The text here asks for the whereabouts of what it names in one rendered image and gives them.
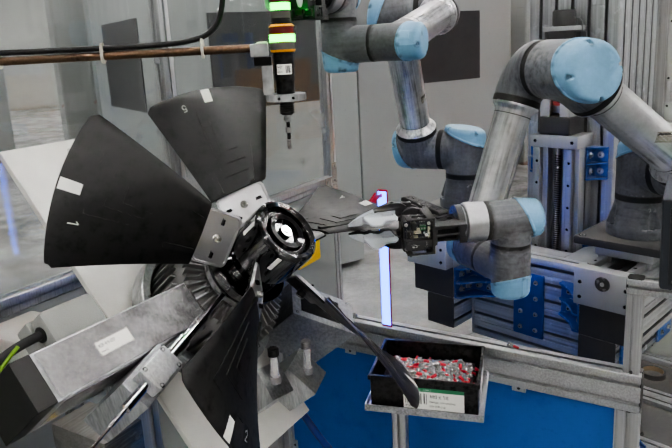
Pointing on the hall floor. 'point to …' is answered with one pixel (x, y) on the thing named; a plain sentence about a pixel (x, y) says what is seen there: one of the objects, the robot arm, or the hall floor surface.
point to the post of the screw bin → (400, 431)
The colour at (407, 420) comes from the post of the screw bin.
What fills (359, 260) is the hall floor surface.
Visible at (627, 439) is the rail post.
